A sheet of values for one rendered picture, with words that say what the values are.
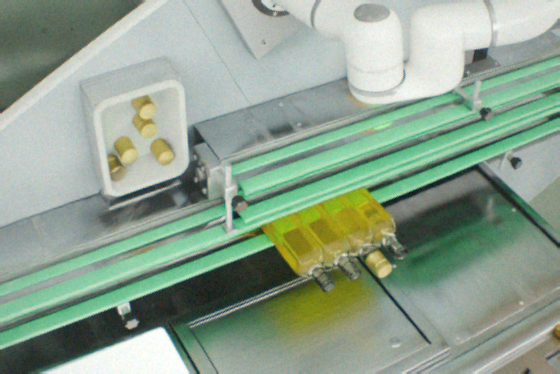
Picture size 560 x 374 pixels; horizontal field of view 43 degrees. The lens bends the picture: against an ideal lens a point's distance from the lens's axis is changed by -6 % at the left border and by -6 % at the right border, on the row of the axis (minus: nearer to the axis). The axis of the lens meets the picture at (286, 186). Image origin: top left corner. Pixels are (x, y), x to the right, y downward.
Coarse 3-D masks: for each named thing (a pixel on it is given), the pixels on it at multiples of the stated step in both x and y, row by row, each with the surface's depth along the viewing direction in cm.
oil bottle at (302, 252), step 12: (288, 216) 150; (264, 228) 153; (276, 228) 148; (288, 228) 148; (300, 228) 148; (276, 240) 149; (288, 240) 145; (300, 240) 145; (312, 240) 145; (288, 252) 145; (300, 252) 143; (312, 252) 143; (300, 264) 142; (312, 264) 142; (300, 276) 145
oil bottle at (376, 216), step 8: (352, 192) 156; (360, 192) 156; (368, 192) 156; (352, 200) 154; (360, 200) 154; (368, 200) 154; (376, 200) 155; (360, 208) 153; (368, 208) 153; (376, 208) 153; (384, 208) 153; (368, 216) 151; (376, 216) 151; (384, 216) 151; (368, 224) 150; (376, 224) 149; (384, 224) 150; (392, 224) 150; (376, 232) 149; (384, 232) 149; (392, 232) 150; (376, 240) 150
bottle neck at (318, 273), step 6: (312, 270) 142; (318, 270) 142; (324, 270) 142; (312, 276) 142; (318, 276) 141; (324, 276) 140; (330, 276) 141; (318, 282) 141; (324, 282) 140; (330, 282) 140; (324, 288) 140; (330, 288) 141
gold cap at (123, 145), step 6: (120, 138) 140; (126, 138) 141; (114, 144) 141; (120, 144) 140; (126, 144) 139; (132, 144) 140; (120, 150) 139; (126, 150) 138; (132, 150) 139; (120, 156) 139; (126, 156) 139; (132, 156) 140; (126, 162) 140
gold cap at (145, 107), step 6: (144, 96) 136; (132, 102) 137; (138, 102) 135; (144, 102) 134; (150, 102) 135; (138, 108) 135; (144, 108) 134; (150, 108) 135; (144, 114) 135; (150, 114) 136
